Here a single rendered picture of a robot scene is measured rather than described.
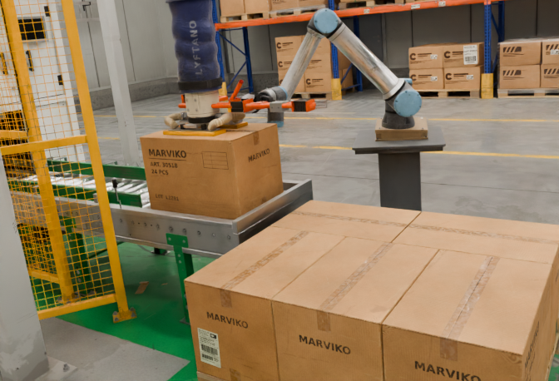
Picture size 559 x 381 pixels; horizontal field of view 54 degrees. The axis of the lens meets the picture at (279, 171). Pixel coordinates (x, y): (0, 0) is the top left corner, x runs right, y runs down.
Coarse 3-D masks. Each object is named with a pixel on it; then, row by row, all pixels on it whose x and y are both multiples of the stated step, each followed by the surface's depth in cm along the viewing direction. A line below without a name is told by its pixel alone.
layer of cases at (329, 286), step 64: (256, 256) 225; (320, 256) 219; (384, 256) 213; (448, 256) 208; (512, 256) 203; (192, 320) 214; (256, 320) 195; (320, 320) 180; (384, 320) 169; (448, 320) 165; (512, 320) 162
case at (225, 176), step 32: (224, 128) 288; (256, 128) 279; (160, 160) 284; (192, 160) 272; (224, 160) 262; (256, 160) 274; (160, 192) 290; (192, 192) 278; (224, 192) 267; (256, 192) 276
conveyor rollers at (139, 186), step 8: (56, 176) 400; (64, 176) 395; (72, 176) 391; (80, 176) 395; (88, 176) 391; (64, 184) 375; (72, 184) 370; (80, 184) 374; (88, 184) 369; (120, 184) 359; (128, 184) 363; (136, 184) 358; (144, 184) 352; (136, 192) 335; (144, 192) 339; (144, 200) 316
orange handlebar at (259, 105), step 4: (220, 96) 310; (224, 96) 306; (220, 100) 303; (224, 100) 306; (180, 104) 291; (184, 104) 289; (212, 104) 279; (216, 104) 278; (220, 104) 276; (224, 104) 275; (228, 104) 274; (248, 104) 267; (252, 104) 266; (256, 104) 265; (260, 104) 263; (264, 104) 262; (268, 104) 261; (284, 104) 256; (288, 104) 255; (312, 104) 250; (256, 108) 265; (260, 108) 264; (264, 108) 265
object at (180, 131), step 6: (204, 126) 276; (168, 132) 284; (174, 132) 282; (180, 132) 280; (186, 132) 277; (192, 132) 275; (198, 132) 273; (204, 132) 271; (210, 132) 269; (216, 132) 270; (222, 132) 274
